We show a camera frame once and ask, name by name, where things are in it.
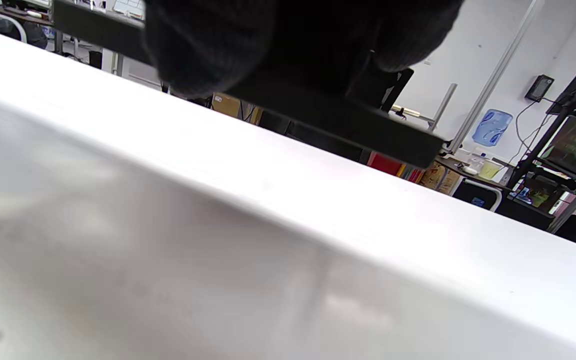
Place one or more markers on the person's right hand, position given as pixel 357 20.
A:
pixel 293 35

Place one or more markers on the black rectangular weight bar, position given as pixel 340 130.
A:
pixel 368 130

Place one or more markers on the brown cardboard box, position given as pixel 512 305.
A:
pixel 440 177

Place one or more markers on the blue water jug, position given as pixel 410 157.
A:
pixel 492 127

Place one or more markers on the black monitor rack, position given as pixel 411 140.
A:
pixel 575 145

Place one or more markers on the aluminium frame workbench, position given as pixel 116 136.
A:
pixel 493 79

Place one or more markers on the black wall device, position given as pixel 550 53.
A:
pixel 539 88

